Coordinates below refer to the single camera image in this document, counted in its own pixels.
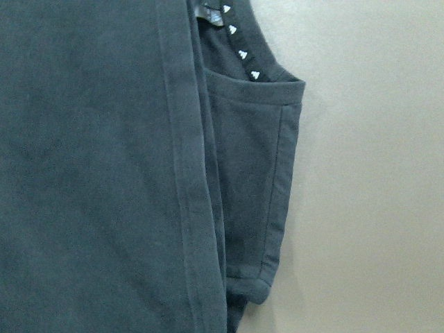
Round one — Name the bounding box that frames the black graphic t-shirt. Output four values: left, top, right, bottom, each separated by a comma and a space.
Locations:
1, 1, 305, 332

